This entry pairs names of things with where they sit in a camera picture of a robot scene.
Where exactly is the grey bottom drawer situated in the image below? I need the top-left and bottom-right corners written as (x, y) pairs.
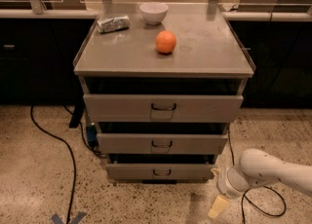
top-left (106, 164), bottom-right (214, 180)

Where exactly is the silver snack bag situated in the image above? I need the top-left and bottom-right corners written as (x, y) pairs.
top-left (97, 16), bottom-right (130, 34)

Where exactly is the dark counter with white rail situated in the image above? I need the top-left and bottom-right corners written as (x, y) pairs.
top-left (0, 18), bottom-right (312, 108)

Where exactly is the white bowl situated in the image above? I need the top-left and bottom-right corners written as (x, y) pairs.
top-left (139, 2), bottom-right (169, 25)

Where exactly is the black cable right floor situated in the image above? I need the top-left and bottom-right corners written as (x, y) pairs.
top-left (226, 127), bottom-right (288, 224)

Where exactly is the grey middle drawer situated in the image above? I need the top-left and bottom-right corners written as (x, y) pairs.
top-left (97, 133), bottom-right (227, 155)

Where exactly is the orange fruit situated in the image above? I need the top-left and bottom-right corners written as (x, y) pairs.
top-left (156, 30), bottom-right (176, 54)

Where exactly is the blue tape floor marker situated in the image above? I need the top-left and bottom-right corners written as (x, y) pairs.
top-left (51, 211), bottom-right (87, 224)

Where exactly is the grey drawer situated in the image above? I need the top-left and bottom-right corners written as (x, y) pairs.
top-left (84, 94), bottom-right (243, 123)
top-left (106, 164), bottom-right (214, 180)
top-left (97, 133), bottom-right (227, 155)

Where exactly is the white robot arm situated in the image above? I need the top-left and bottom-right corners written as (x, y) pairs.
top-left (208, 149), bottom-right (312, 219)

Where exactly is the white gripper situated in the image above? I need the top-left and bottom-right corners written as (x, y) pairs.
top-left (208, 166), bottom-right (248, 219)

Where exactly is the grey top drawer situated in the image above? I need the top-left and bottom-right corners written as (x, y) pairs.
top-left (84, 94), bottom-right (243, 123)

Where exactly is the blue power box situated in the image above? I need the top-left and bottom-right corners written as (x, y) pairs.
top-left (86, 125), bottom-right (98, 147)

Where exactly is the grey metal drawer cabinet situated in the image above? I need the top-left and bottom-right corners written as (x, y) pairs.
top-left (74, 3), bottom-right (254, 169)

